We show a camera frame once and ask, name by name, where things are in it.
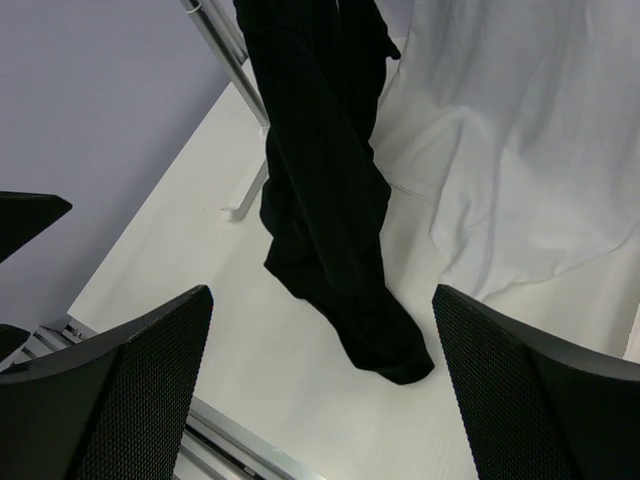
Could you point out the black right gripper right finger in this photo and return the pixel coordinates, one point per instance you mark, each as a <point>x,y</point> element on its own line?
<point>535,406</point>

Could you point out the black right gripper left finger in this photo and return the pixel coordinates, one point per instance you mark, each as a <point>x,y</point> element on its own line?
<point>113,406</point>

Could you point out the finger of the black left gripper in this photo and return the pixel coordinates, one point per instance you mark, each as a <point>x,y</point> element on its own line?
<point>26,215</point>
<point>12,338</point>

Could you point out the white t shirt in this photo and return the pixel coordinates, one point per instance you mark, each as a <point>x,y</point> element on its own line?
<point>518,123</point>

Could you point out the black t shirt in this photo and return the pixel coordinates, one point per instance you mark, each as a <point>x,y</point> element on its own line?
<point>321,68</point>

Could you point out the silver clothes rack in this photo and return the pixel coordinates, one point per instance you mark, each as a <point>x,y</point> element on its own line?
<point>240,108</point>

